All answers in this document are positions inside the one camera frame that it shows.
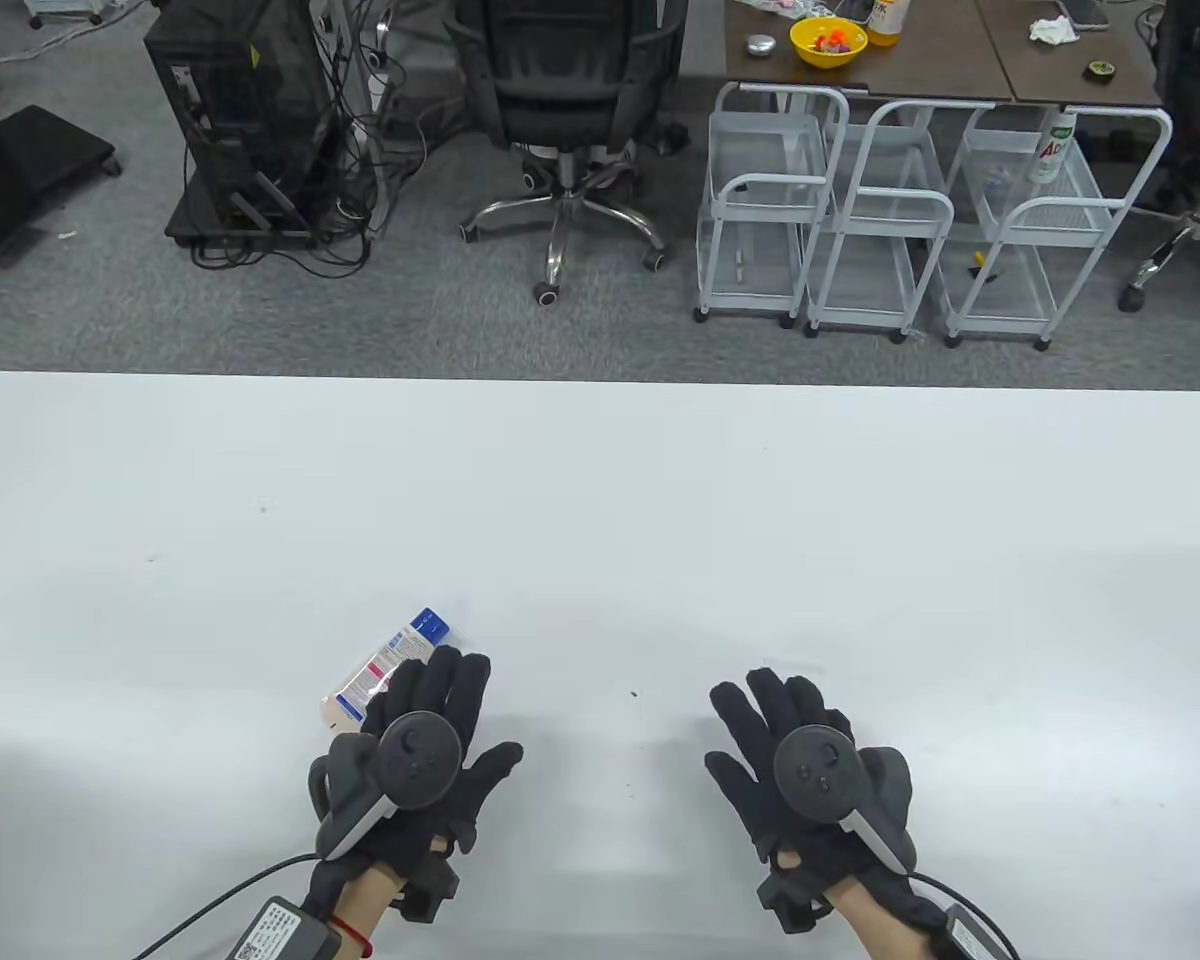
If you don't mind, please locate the person's right hand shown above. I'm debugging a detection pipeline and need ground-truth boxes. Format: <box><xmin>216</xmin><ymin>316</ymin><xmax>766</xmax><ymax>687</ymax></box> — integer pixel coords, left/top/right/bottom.
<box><xmin>705</xmin><ymin>668</ymin><xmax>918</xmax><ymax>898</ymax></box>

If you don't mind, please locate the person's left hand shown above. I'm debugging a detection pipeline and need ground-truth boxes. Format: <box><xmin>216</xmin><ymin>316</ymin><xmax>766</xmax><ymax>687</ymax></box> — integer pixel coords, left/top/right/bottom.
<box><xmin>307</xmin><ymin>645</ymin><xmax>524</xmax><ymax>919</ymax></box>

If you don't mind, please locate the white hand cream tube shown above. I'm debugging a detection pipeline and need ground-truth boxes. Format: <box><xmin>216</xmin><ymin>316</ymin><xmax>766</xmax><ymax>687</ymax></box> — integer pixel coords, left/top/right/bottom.
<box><xmin>320</xmin><ymin>607</ymin><xmax>449</xmax><ymax>733</ymax></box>

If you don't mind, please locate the person's right forearm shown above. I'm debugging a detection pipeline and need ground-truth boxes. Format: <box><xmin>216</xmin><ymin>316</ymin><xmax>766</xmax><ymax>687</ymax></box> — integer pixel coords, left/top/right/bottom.
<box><xmin>825</xmin><ymin>878</ymin><xmax>951</xmax><ymax>960</ymax></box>

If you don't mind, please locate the person's left forearm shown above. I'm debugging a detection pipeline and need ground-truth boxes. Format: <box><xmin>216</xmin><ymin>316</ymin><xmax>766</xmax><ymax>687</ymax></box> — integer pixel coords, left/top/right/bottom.
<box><xmin>332</xmin><ymin>865</ymin><xmax>408</xmax><ymax>960</ymax></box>

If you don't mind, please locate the black right hand controller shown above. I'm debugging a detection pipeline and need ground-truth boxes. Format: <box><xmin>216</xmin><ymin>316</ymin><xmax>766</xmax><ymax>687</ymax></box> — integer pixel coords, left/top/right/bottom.
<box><xmin>772</xmin><ymin>725</ymin><xmax>916</xmax><ymax>871</ymax></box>

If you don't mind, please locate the black glove sensor module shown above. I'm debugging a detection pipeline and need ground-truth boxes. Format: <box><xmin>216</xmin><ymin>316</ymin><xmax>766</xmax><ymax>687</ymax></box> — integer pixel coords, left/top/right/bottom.
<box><xmin>757</xmin><ymin>865</ymin><xmax>837</xmax><ymax>934</ymax></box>
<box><xmin>398</xmin><ymin>845</ymin><xmax>461</xmax><ymax>923</ymax></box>

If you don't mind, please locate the black box with white label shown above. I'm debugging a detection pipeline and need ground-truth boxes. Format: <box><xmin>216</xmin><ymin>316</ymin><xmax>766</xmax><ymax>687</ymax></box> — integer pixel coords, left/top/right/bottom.
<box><xmin>228</xmin><ymin>897</ymin><xmax>347</xmax><ymax>960</ymax></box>

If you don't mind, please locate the slim black wrist box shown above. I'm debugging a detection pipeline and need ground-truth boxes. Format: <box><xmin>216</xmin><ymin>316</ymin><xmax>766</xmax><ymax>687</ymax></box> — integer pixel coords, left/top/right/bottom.
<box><xmin>943</xmin><ymin>903</ymin><xmax>1013</xmax><ymax>960</ymax></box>

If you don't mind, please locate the black mesh office chair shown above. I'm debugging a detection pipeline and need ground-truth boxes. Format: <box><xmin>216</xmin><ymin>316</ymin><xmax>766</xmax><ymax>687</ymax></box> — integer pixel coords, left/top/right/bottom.
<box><xmin>443</xmin><ymin>0</ymin><xmax>691</xmax><ymax>306</ymax></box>

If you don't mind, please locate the black computer tower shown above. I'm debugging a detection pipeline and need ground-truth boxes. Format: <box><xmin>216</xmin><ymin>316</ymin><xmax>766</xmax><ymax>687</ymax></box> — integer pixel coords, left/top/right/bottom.
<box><xmin>143</xmin><ymin>0</ymin><xmax>337</xmax><ymax>247</ymax></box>

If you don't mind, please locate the white bottle with green cap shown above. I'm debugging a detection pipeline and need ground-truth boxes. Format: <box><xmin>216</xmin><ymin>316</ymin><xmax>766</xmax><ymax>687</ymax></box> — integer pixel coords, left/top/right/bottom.
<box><xmin>1026</xmin><ymin>108</ymin><xmax>1078</xmax><ymax>186</ymax></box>

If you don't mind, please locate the yellow bowl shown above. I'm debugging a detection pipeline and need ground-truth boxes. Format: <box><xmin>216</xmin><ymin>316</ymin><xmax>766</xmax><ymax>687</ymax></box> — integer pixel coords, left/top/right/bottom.
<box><xmin>789</xmin><ymin>16</ymin><xmax>869</xmax><ymax>70</ymax></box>

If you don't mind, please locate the brown wooden desk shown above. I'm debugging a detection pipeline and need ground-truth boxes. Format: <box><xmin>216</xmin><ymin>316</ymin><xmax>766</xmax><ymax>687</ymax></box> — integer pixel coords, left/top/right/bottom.
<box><xmin>975</xmin><ymin>0</ymin><xmax>1166</xmax><ymax>109</ymax></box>
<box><xmin>725</xmin><ymin>0</ymin><xmax>1016</xmax><ymax>104</ymax></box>

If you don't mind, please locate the black rolling stand base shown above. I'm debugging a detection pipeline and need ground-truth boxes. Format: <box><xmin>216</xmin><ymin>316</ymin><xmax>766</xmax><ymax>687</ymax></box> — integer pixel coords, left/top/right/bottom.
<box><xmin>0</xmin><ymin>70</ymin><xmax>123</xmax><ymax>266</ymax></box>

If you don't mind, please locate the black chair with chrome base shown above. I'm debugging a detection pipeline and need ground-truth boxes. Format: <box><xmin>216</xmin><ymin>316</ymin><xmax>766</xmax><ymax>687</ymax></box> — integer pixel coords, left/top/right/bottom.
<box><xmin>1120</xmin><ymin>0</ymin><xmax>1200</xmax><ymax>321</ymax></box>

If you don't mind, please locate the black cable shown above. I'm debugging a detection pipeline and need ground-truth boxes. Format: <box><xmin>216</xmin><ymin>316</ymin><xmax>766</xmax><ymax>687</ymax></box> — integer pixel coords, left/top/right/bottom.
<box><xmin>132</xmin><ymin>852</ymin><xmax>321</xmax><ymax>960</ymax></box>

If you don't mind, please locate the white wire trolley cart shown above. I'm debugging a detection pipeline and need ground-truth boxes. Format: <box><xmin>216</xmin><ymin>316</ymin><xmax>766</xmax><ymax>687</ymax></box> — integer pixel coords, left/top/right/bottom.
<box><xmin>943</xmin><ymin>105</ymin><xmax>1174</xmax><ymax>351</ymax></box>
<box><xmin>805</xmin><ymin>98</ymin><xmax>996</xmax><ymax>344</ymax></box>
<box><xmin>693</xmin><ymin>82</ymin><xmax>851</xmax><ymax>329</ymax></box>

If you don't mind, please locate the tangle of black cables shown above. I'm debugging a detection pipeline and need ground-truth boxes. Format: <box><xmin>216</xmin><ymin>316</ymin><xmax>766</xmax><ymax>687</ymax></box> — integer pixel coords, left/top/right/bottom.
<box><xmin>190</xmin><ymin>0</ymin><xmax>461</xmax><ymax>281</ymax></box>

